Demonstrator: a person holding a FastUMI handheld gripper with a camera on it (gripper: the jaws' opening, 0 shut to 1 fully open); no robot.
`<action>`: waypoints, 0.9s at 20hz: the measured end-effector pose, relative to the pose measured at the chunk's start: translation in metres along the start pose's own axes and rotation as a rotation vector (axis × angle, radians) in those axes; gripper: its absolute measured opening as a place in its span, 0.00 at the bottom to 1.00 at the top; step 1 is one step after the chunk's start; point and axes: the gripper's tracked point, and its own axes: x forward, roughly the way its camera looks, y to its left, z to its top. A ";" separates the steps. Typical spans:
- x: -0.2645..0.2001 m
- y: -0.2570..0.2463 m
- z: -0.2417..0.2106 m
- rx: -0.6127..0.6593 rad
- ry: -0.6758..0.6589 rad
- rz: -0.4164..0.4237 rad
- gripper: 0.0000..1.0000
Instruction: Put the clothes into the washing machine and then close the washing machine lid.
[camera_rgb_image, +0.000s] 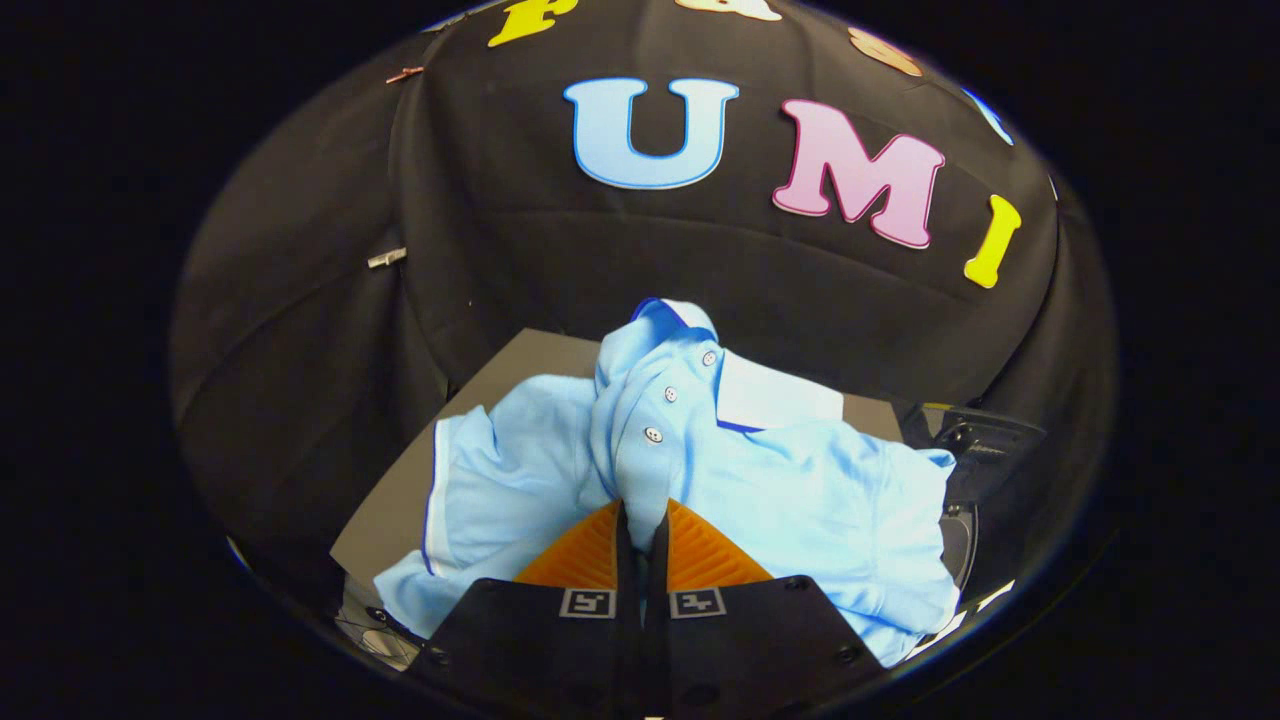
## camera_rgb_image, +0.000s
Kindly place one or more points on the small silver clip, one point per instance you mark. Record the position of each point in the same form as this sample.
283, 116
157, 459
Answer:
386, 257

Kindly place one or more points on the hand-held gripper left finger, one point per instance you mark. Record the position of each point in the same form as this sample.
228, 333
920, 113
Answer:
628, 600

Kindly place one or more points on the small red clip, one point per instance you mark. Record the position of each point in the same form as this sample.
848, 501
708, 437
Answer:
404, 74

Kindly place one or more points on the black backdrop cloth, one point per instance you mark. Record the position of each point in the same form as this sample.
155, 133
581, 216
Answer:
700, 260

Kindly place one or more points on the light blue polo shirt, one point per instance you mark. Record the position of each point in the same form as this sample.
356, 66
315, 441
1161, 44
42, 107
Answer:
800, 480

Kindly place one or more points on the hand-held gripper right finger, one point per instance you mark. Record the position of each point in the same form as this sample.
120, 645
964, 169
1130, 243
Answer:
656, 600

